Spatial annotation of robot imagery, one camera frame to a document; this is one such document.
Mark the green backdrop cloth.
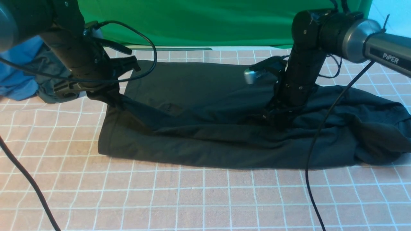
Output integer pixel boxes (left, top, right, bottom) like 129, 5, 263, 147
77, 0, 373, 49

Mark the dark gray crumpled garment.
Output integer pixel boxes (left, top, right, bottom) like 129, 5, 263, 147
25, 44, 86, 104

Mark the blue crumpled garment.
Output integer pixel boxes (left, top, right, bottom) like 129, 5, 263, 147
0, 36, 43, 101

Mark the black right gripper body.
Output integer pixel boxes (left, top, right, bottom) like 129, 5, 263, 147
262, 48, 327, 129

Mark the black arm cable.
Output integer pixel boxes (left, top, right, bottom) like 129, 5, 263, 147
0, 20, 158, 231
305, 0, 390, 231

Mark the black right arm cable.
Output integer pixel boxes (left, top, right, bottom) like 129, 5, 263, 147
305, 0, 390, 231

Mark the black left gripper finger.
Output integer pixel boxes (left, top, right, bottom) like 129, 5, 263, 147
87, 87, 124, 109

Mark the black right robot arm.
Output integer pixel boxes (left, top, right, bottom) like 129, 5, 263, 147
262, 9, 411, 128

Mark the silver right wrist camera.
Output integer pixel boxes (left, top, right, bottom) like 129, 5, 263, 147
243, 59, 288, 84

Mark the pink checkered tablecloth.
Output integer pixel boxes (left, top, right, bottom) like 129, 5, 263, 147
0, 47, 411, 231

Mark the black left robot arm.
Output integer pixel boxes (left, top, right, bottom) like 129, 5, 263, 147
0, 0, 140, 110

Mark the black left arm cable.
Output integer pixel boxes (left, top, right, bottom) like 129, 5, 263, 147
0, 20, 158, 231

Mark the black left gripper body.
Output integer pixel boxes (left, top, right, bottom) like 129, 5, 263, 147
40, 30, 140, 98

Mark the dark gray long-sleeve top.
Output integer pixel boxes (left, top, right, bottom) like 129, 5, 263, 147
98, 62, 411, 169

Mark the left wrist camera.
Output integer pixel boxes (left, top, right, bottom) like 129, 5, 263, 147
84, 21, 133, 56

